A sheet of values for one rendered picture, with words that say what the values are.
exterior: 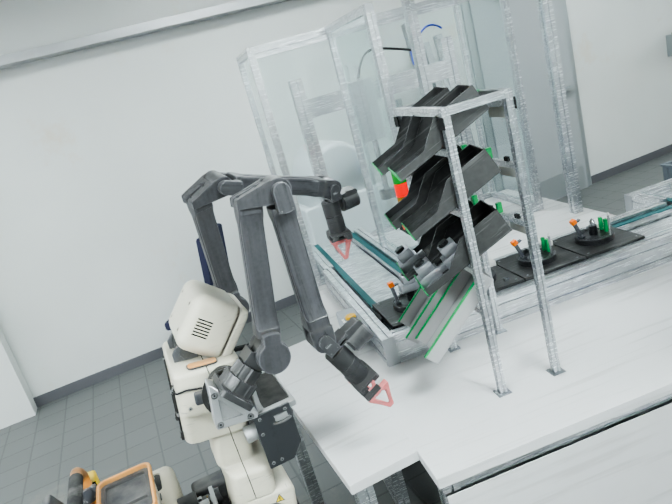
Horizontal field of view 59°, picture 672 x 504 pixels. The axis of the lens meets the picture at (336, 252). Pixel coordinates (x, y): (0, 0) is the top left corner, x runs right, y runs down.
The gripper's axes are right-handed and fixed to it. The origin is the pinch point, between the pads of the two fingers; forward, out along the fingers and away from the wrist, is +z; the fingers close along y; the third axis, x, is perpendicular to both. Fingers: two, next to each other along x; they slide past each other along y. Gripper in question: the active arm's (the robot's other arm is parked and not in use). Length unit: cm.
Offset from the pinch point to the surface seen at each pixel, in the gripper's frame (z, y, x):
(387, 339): 27.4, -12.6, -3.4
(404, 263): 0.5, -22.9, -12.5
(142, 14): -127, 303, 42
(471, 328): 35.2, -11.5, -32.5
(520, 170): -22, -48, -41
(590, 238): 26, 2, -90
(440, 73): -39, 111, -93
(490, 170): -24, -47, -34
